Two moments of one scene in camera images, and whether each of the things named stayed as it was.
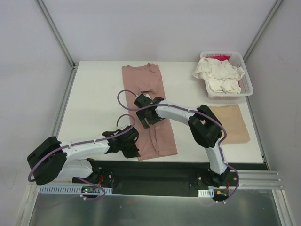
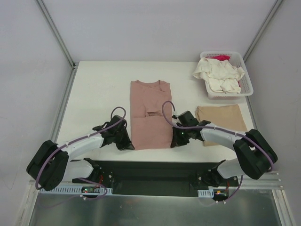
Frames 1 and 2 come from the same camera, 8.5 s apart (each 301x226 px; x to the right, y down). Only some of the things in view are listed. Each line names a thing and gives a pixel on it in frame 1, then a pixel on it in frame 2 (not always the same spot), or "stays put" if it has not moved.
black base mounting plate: [153, 178] stays put
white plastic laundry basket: [244, 81] stays put
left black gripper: [131, 148] → [123, 141]
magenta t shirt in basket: [220, 58] stays put
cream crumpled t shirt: [220, 76] stays put
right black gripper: [146, 115] → [178, 139]
